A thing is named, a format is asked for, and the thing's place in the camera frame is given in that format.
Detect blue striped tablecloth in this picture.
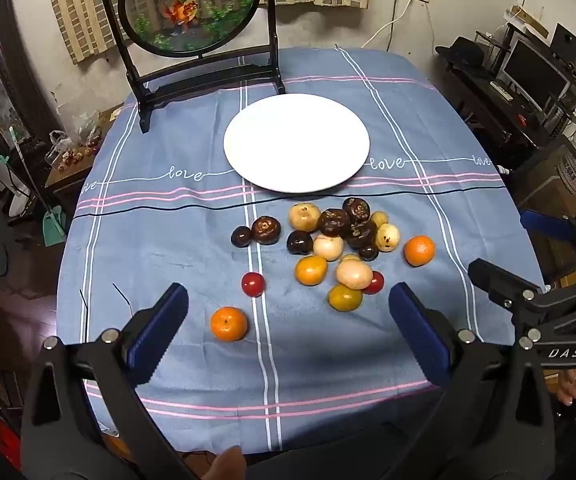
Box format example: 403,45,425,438
60,47,544,456

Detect white cable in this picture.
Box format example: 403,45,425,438
363,0,415,51

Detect clear plastic bags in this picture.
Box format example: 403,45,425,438
48,92,113,171

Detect tan round pear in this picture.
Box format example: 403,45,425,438
289,203,321,231

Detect pale beige round pear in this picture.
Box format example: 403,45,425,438
313,234,345,262

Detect green broom with dustpan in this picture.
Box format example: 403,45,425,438
10,127,68,247

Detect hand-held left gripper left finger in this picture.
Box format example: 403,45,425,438
20,282,193,480

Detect small wooden side table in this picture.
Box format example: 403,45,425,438
45,105,124,211

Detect green-yellow tangerine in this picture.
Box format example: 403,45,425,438
328,284,363,312

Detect dark brown mangosteen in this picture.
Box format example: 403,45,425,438
251,216,282,246
346,222,379,249
343,197,371,226
318,208,353,237

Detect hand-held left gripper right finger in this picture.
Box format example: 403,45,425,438
389,282,556,480

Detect computer monitor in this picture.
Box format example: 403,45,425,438
498,35,574,107

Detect checked beige curtain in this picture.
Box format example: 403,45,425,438
42,0,373,65

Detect black desk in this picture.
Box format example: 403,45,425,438
437,30,576,163

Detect person's left hand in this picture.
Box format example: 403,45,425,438
203,445,247,480

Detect orange tangerine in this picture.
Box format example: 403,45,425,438
404,235,436,267
211,306,249,343

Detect black speaker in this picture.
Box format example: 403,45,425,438
550,22,576,68

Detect black hat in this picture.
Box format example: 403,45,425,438
435,36,486,68

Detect spotted beige pear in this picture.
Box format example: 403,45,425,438
375,223,401,253

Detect yellow-orange tangerine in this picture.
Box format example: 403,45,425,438
295,255,329,287

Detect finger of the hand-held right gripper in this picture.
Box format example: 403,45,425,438
468,258,551,311
520,210,576,271

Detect white plate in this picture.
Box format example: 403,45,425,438
223,93,371,194

